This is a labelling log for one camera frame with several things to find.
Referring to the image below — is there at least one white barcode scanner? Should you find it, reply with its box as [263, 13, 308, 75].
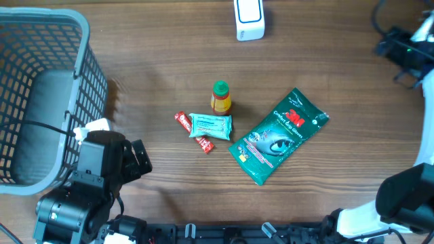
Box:
[233, 0, 265, 41]

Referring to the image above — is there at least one black aluminium mounting rail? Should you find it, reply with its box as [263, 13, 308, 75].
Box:
[98, 222, 340, 244]

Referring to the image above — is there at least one green 3M gloves package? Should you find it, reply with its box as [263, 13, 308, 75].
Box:
[229, 87, 330, 186]

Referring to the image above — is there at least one red Nescafe coffee stick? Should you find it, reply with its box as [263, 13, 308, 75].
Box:
[174, 111, 214, 154]

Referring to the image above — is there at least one red sauce bottle green cap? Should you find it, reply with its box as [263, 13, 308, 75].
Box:
[210, 81, 232, 115]

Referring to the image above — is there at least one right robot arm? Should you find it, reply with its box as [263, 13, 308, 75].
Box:
[317, 8, 433, 243]

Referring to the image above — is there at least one mint green tissue pack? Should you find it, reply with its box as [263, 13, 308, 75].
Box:
[189, 113, 233, 140]

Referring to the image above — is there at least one grey plastic mesh basket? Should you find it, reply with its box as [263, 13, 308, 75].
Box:
[1, 7, 108, 195]

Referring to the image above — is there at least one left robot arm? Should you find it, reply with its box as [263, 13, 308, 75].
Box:
[33, 131, 153, 243]

